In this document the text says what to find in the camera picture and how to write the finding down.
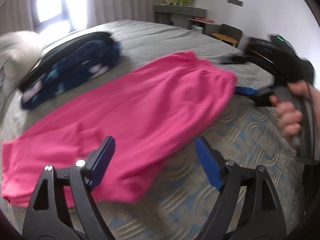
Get window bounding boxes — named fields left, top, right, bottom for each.
left=35, top=0, right=88, bottom=30

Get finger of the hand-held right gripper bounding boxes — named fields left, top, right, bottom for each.
left=221, top=54, right=251, bottom=65
left=234, top=86, right=276, bottom=107

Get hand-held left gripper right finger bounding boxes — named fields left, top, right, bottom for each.
left=194, top=136, right=288, bottom=240

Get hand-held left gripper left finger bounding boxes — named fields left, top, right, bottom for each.
left=22, top=136, right=117, bottom=240

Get beige curtain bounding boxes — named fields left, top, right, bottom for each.
left=0, top=0, right=157, bottom=33

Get bed with patterned cover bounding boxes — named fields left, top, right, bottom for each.
left=0, top=20, right=308, bottom=240

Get grey wall shelf with bottles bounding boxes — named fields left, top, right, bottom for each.
left=153, top=4, right=221, bottom=35

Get pink cloth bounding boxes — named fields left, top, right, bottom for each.
left=189, top=17, right=215, bottom=24

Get pink pants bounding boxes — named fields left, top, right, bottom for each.
left=1, top=50, right=238, bottom=207

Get green bottles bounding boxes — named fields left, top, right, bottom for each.
left=162, top=0, right=190, bottom=6

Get blue printed garment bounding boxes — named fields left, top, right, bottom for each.
left=21, top=40, right=121, bottom=109

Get person's right hand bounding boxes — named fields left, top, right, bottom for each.
left=269, top=81, right=313, bottom=145

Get dark chair with wooden seat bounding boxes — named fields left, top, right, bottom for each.
left=212, top=24, right=243, bottom=47

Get folded patterned duvet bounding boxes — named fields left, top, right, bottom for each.
left=0, top=30, right=46, bottom=87

